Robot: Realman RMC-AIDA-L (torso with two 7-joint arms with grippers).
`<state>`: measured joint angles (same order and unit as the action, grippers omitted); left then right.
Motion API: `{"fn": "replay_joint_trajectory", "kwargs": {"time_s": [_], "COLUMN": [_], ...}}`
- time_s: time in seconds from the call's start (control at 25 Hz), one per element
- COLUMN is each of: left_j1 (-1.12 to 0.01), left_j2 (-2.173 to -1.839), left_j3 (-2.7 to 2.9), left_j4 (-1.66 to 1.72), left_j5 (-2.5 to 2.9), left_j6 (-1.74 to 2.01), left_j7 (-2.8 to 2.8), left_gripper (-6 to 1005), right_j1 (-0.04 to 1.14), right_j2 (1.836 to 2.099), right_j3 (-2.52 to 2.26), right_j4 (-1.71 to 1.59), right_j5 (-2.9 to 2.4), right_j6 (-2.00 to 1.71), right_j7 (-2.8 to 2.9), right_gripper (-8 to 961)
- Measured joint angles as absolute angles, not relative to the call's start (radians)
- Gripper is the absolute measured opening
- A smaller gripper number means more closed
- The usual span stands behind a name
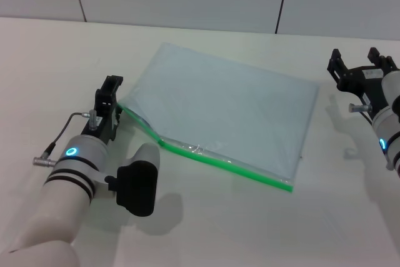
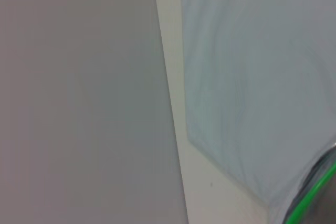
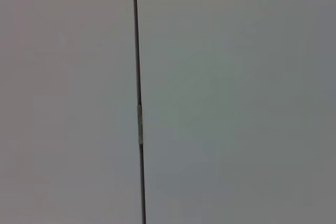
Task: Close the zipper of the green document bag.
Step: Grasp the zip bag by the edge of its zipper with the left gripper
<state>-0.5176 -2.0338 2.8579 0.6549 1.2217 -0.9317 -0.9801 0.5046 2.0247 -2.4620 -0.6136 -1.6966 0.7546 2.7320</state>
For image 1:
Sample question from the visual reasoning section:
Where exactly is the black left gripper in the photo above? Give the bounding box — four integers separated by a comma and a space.
81, 75, 124, 143

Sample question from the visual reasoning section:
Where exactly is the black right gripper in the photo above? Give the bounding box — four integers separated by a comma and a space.
327, 47, 399, 119

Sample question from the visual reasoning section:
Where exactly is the clear green-zip document bag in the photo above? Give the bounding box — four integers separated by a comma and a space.
117, 41, 321, 193

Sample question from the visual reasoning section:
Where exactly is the grey left wrist cable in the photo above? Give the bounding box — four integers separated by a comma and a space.
32, 109, 98, 168

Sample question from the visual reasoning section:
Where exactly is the right wrist cable metal plug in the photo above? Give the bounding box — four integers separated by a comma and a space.
348, 103, 374, 124

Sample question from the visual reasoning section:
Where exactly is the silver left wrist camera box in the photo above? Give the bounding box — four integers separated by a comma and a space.
104, 142, 161, 218

